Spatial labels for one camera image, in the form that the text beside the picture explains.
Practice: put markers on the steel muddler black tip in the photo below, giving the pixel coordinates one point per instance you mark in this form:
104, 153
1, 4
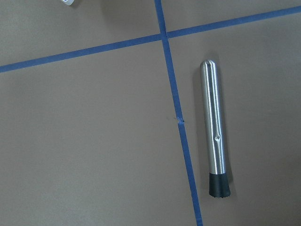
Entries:
218, 179

